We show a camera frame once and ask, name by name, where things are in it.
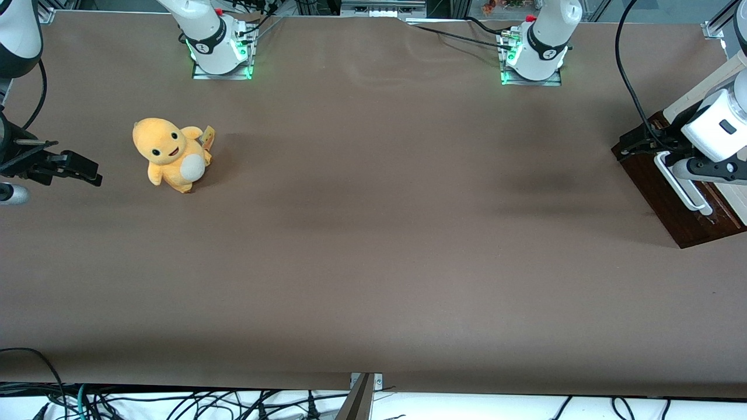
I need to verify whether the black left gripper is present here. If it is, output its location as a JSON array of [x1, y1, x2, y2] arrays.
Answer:
[[619, 122, 738, 176]]

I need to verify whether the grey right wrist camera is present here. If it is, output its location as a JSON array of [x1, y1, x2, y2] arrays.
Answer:
[[0, 183, 30, 205]]

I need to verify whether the long black table cable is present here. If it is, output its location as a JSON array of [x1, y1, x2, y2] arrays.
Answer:
[[407, 23, 513, 51]]

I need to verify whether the white metal drawer handle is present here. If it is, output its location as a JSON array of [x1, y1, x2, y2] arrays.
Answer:
[[654, 150, 714, 217]]

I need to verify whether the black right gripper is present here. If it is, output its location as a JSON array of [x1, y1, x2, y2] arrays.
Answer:
[[0, 111, 104, 188]]

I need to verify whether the dark brown pole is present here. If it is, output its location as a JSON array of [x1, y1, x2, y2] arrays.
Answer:
[[334, 373, 375, 420]]

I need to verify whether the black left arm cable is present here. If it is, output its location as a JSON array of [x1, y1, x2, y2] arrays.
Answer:
[[615, 0, 664, 150]]

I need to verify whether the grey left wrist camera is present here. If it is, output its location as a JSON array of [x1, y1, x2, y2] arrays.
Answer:
[[671, 159, 747, 187]]

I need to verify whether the yellow plush toy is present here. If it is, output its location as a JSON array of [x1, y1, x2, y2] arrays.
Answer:
[[132, 117, 216, 194]]

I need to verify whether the black looped cable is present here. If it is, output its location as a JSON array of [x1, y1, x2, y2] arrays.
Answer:
[[0, 348, 68, 420]]

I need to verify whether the short black table cable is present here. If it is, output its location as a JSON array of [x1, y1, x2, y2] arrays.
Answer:
[[466, 16, 519, 37]]

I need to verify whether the grey power strip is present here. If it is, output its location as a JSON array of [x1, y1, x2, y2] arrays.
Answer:
[[340, 0, 428, 18]]

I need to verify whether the cream white drawer cabinet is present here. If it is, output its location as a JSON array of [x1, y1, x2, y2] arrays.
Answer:
[[662, 51, 747, 227]]

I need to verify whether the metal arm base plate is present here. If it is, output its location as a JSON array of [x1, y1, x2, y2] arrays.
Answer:
[[191, 58, 254, 81], [500, 69, 563, 87]]

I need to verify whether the black cable at arm base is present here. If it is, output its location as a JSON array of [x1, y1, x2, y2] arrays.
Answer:
[[231, 0, 282, 37]]

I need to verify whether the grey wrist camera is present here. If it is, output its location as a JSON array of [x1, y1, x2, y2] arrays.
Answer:
[[671, 159, 747, 187], [0, 183, 30, 205]]

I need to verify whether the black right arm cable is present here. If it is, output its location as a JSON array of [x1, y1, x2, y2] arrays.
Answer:
[[20, 58, 48, 131]]

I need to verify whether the aluminium frame profile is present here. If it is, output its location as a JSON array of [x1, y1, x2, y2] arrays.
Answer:
[[702, 0, 737, 40]]

